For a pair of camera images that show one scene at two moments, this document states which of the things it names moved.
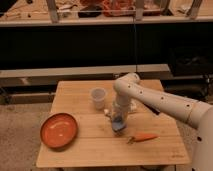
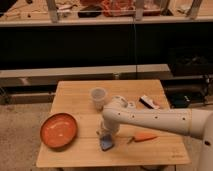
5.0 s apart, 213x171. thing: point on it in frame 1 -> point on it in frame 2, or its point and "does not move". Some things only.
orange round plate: (59, 130) does not move
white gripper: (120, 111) -> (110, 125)
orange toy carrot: (141, 137) does not move
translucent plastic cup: (98, 96) does not move
